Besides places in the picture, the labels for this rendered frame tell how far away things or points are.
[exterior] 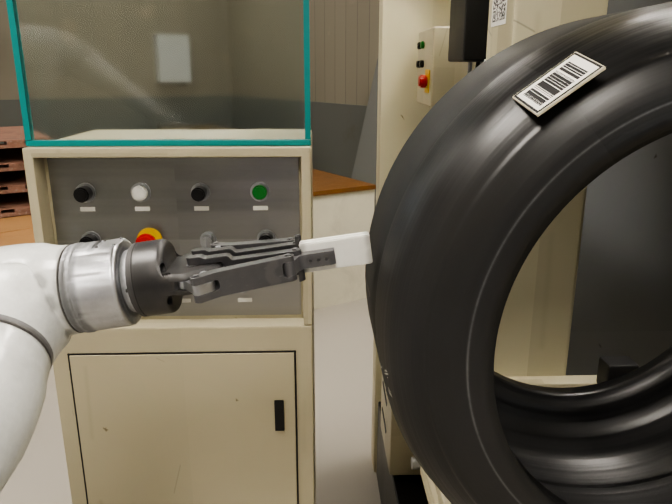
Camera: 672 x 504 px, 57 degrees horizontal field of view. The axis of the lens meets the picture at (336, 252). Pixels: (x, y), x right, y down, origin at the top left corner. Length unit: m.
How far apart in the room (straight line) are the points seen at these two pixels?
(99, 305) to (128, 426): 0.86
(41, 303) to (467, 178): 0.40
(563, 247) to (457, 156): 0.47
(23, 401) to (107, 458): 0.95
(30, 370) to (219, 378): 0.81
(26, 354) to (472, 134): 0.42
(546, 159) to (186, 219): 0.92
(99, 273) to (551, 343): 0.68
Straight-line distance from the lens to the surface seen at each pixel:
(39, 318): 0.63
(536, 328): 1.01
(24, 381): 0.58
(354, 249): 0.61
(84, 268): 0.63
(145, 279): 0.61
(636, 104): 0.53
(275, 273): 0.59
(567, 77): 0.53
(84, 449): 1.53
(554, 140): 0.51
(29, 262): 0.65
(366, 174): 5.35
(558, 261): 0.98
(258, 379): 1.36
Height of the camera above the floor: 1.41
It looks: 16 degrees down
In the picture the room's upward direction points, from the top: straight up
